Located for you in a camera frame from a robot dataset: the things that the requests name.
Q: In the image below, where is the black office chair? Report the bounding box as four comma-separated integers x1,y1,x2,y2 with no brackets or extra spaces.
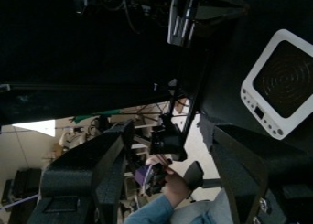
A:
181,160,220,192

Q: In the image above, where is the purple handheld device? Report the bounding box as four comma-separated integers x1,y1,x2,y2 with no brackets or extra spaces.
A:
133,163,168,197

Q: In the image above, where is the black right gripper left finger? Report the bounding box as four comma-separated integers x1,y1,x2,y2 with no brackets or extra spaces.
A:
25,119,135,224

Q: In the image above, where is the purple cable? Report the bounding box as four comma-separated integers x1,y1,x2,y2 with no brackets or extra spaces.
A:
0,193,40,211

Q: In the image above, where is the black equipment case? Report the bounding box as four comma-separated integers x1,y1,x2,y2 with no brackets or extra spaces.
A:
1,167,42,204

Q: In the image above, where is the black device on stand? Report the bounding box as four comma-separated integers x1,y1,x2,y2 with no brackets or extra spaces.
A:
149,112,188,162

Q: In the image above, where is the green cloth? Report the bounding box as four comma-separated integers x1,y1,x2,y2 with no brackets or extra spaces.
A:
72,109,123,123

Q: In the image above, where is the white egg tray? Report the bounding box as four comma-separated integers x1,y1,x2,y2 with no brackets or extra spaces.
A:
238,28,313,141

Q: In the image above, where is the forearm in blue sleeve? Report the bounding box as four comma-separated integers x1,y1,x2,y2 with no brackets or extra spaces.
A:
120,194,176,224

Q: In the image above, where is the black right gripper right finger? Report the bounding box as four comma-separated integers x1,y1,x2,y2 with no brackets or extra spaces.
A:
208,123,313,224

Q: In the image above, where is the person's bare hand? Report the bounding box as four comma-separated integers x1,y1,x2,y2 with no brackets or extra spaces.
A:
160,165,192,208

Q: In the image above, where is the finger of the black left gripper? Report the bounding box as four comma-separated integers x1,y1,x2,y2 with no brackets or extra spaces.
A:
195,0,248,21

